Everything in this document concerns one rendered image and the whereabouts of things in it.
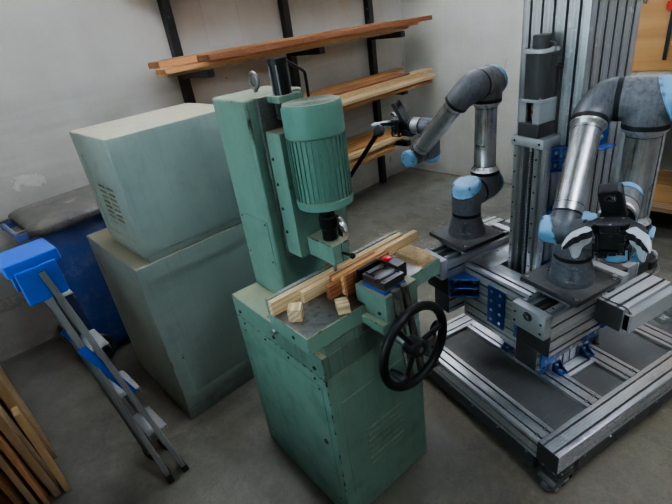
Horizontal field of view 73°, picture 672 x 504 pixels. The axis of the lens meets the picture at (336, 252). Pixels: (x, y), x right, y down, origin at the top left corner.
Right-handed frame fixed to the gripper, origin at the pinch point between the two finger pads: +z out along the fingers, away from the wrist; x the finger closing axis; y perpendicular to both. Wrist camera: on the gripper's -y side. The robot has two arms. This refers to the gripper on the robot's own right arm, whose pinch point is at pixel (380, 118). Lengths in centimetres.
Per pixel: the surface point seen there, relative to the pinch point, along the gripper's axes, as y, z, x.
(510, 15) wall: 6, 63, 243
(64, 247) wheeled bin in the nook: 27, 116, -137
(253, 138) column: -29, -32, -89
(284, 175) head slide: -17, -40, -88
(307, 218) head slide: -1, -42, -85
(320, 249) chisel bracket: 8, -48, -88
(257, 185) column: -14, -29, -92
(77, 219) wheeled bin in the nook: 15, 113, -125
